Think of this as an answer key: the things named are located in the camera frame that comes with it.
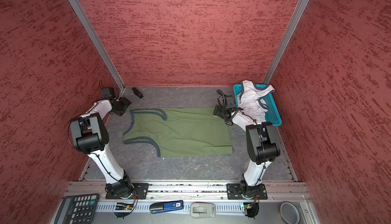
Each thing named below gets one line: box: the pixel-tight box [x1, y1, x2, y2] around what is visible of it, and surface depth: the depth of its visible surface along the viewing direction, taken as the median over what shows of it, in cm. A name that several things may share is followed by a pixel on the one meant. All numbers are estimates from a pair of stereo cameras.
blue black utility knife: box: [149, 200, 184, 214], surface depth 69 cm
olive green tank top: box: [123, 107, 233, 158], surface depth 97 cm
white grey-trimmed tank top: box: [237, 79, 276, 123], surface depth 107 cm
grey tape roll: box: [278, 201, 301, 224], surface depth 71 cm
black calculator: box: [53, 193, 99, 224], surface depth 69 cm
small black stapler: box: [131, 87, 144, 99], surface depth 116 cm
